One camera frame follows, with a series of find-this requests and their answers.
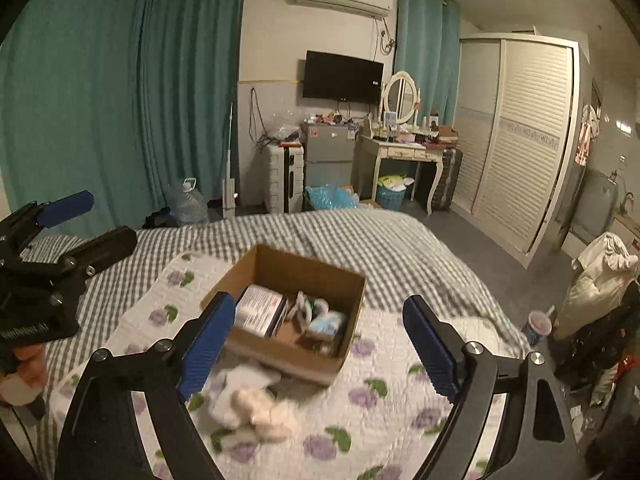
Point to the white dressing table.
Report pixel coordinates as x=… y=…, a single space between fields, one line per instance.
x=395 y=152

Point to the dark suitcase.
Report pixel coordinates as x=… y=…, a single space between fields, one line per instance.
x=450 y=175

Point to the white suitcase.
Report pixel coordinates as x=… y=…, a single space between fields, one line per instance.
x=276 y=175

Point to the black bag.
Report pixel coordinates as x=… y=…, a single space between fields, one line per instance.
x=157 y=219

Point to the purple cup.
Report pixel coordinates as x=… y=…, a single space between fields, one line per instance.
x=536 y=327

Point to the teal curtain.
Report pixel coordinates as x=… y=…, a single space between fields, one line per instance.
x=195 y=85
x=65 y=100
x=430 y=50

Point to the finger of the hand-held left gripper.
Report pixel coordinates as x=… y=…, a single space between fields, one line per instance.
x=65 y=207
x=102 y=247

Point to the cream sock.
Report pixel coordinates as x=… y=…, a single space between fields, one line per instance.
x=267 y=412

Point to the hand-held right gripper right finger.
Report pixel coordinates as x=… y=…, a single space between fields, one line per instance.
x=431 y=350

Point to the blue plastic bag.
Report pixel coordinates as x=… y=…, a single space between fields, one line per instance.
x=327 y=197

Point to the white box with red label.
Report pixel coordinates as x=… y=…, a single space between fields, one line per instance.
x=257 y=306

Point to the white tissue pack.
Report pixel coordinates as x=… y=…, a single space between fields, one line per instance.
x=325 y=326

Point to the grey washing machine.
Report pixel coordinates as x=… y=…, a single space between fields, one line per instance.
x=597 y=205

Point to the hanging pink cloth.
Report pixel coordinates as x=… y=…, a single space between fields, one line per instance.
x=584 y=140

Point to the blue laundry basket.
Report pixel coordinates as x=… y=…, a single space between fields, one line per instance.
x=392 y=196

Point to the person's left hand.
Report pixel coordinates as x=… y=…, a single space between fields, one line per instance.
x=31 y=364

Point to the brown cardboard box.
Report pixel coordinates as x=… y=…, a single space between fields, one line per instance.
x=280 y=356

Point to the white louvred wardrobe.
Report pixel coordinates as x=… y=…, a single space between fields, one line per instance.
x=520 y=140

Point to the white cloth pile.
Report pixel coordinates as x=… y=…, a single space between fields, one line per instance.
x=597 y=280

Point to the clear water jug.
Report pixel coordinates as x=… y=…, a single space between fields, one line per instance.
x=186 y=205

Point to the floral quilted blanket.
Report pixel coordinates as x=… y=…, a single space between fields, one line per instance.
x=380 y=375

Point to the grey mini fridge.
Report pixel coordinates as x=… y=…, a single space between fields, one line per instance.
x=327 y=155

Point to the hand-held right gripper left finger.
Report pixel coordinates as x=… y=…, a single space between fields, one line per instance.
x=207 y=350

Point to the crumpled white plastic bag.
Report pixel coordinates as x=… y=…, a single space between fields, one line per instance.
x=307 y=305

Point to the white stick vacuum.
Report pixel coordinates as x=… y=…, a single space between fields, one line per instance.
x=229 y=185

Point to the black television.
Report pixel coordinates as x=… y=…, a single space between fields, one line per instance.
x=342 y=76

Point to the white oval mirror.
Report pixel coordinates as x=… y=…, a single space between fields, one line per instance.
x=401 y=95

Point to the grey checkered bed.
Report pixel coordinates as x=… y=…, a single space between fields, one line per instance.
x=350 y=245

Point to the dark clothes pile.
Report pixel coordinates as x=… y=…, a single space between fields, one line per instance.
x=605 y=350

